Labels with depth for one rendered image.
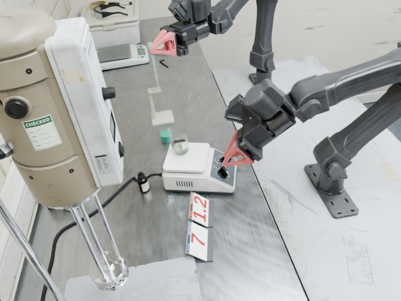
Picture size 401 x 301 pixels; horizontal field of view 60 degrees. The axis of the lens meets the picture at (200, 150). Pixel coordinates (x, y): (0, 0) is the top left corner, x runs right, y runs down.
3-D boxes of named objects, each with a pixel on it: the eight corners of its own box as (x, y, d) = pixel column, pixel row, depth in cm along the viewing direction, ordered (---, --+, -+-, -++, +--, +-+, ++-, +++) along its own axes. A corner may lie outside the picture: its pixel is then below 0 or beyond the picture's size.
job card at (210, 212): (214, 200, 97) (213, 190, 94) (213, 227, 90) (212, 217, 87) (192, 201, 97) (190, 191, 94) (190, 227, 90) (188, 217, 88)
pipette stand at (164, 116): (171, 111, 133) (167, 81, 125) (174, 122, 127) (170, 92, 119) (151, 114, 132) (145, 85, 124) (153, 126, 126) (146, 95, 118)
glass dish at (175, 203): (163, 212, 95) (162, 206, 93) (169, 197, 99) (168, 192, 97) (182, 215, 93) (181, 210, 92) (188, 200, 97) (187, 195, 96)
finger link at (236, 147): (213, 162, 85) (241, 140, 80) (216, 146, 91) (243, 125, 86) (232, 178, 87) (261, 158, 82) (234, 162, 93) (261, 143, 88)
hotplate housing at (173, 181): (237, 164, 107) (236, 144, 102) (234, 196, 97) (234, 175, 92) (166, 162, 111) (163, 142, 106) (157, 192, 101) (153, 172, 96)
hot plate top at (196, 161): (210, 145, 103) (210, 143, 102) (205, 173, 94) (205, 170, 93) (170, 144, 105) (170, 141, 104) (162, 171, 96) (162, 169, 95)
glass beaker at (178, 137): (193, 148, 102) (190, 125, 97) (185, 159, 98) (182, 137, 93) (174, 144, 104) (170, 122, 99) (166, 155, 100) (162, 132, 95)
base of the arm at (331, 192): (339, 198, 84) (366, 193, 84) (306, 147, 99) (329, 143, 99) (333, 220, 89) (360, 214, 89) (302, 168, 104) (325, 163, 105)
